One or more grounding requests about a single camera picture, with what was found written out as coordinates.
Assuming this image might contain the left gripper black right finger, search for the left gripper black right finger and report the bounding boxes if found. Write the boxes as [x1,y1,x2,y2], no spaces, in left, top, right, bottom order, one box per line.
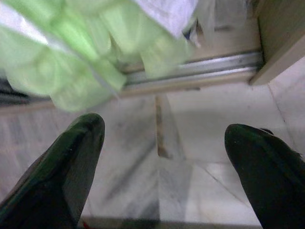
[224,123,305,229]

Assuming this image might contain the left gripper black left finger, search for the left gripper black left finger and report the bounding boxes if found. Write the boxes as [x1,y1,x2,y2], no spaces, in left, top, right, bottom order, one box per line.
[0,113,106,229]

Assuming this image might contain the pale green cloth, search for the pale green cloth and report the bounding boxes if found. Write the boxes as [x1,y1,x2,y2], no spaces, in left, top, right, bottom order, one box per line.
[0,0,198,113]

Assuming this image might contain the metal sliding door track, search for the metal sliding door track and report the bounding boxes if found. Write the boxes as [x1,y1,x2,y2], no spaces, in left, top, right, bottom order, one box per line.
[122,51,263,90]

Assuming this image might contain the white lilac cloth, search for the white lilac cloth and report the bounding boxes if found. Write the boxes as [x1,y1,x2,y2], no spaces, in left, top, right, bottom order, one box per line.
[134,0,200,40]

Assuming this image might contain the beige wooden door frame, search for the beige wooden door frame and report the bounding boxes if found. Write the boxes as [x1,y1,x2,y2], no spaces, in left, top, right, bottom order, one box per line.
[249,0,305,86]

